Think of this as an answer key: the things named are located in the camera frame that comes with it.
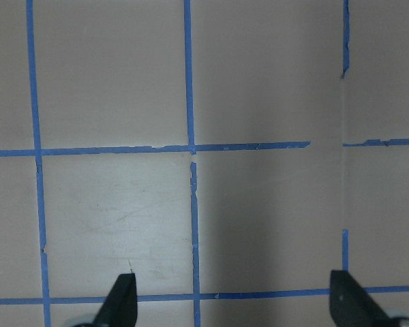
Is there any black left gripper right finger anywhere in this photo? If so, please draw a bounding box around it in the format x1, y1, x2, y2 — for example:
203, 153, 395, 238
329, 270, 409, 327

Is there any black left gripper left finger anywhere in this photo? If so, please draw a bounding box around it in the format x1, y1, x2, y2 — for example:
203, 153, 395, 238
68, 273, 138, 327

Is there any brown paper table cover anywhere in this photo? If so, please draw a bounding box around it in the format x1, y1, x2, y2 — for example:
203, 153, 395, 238
0, 1, 409, 326

